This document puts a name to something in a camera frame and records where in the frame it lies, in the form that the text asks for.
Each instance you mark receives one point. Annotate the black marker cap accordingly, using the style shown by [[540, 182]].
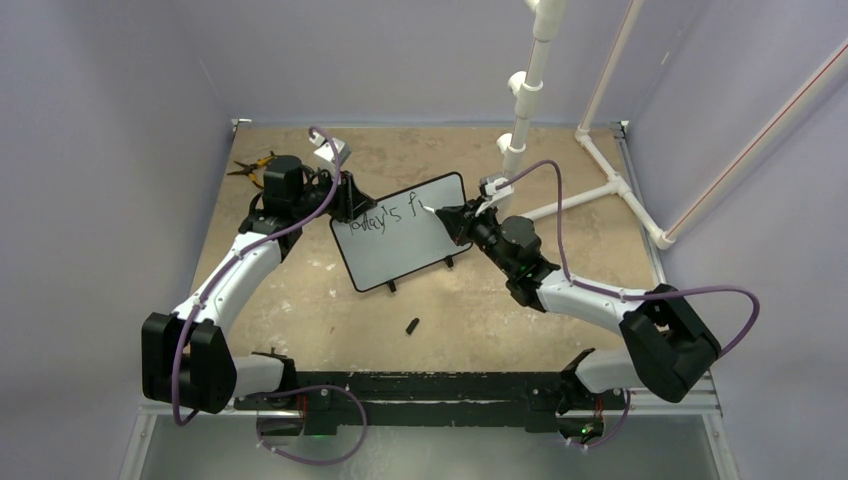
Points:
[[412, 326]]

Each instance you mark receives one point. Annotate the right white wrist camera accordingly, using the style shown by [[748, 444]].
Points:
[[495, 190]]

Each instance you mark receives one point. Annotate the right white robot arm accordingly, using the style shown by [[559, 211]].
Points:
[[668, 347]]

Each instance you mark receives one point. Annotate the black framed whiteboard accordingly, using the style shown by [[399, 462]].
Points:
[[398, 236]]

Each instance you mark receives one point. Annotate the yellow black pliers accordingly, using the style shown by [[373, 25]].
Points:
[[250, 170]]

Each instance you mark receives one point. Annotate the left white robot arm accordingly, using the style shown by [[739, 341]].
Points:
[[185, 358]]

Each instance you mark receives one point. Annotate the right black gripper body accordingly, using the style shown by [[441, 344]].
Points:
[[486, 229]]

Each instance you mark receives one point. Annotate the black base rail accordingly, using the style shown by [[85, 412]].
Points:
[[527, 400]]

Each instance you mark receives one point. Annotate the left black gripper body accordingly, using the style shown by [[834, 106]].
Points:
[[316, 197]]

